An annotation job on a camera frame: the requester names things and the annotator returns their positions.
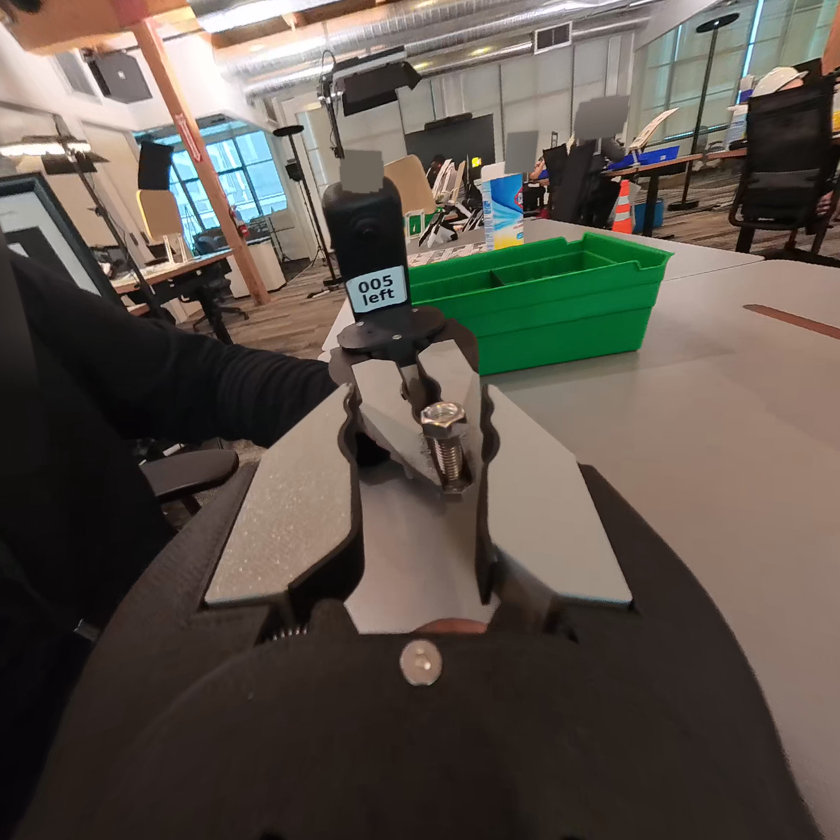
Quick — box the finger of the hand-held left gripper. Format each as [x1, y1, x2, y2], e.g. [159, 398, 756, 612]
[419, 338, 484, 462]
[351, 358, 448, 485]

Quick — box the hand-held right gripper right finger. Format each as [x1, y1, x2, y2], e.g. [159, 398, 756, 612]
[474, 382, 634, 634]

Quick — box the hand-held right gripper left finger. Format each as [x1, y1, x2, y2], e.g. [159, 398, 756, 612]
[203, 382, 366, 622]

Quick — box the silver hex nut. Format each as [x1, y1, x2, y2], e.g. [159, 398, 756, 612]
[420, 402, 469, 441]

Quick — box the silver hex bolt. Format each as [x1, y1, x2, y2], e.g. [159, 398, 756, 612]
[425, 407, 475, 497]

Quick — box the green plastic bin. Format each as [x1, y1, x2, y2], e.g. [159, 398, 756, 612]
[407, 231, 676, 377]

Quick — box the person's left forearm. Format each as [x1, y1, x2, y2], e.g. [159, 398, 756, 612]
[0, 249, 343, 451]

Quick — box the wooden board document stand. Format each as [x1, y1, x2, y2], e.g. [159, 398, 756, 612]
[384, 154, 434, 198]
[136, 189, 185, 244]

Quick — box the small black white stand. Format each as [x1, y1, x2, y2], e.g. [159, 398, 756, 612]
[420, 206, 484, 248]

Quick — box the printed paper sheet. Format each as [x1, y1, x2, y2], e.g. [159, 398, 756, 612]
[407, 241, 490, 264]

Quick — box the wipes canister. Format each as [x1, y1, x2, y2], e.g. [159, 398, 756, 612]
[481, 172, 526, 252]

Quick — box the black overhead studio light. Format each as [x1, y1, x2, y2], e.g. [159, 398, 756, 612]
[318, 46, 425, 159]

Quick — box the black studio light panel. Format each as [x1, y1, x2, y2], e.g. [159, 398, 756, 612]
[136, 141, 175, 192]

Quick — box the orange traffic cone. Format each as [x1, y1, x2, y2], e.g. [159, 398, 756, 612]
[612, 178, 637, 235]

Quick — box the blue tabletop bin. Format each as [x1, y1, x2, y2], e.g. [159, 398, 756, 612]
[607, 146, 682, 172]

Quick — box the wooden top office desk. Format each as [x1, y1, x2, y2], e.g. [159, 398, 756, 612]
[607, 152, 749, 238]

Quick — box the black office chair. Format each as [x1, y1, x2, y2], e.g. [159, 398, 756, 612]
[730, 72, 840, 254]

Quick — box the white hard hat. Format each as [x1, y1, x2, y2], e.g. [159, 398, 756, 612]
[751, 67, 809, 98]

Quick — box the large black wall display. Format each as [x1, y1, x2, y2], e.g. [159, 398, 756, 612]
[403, 115, 495, 172]

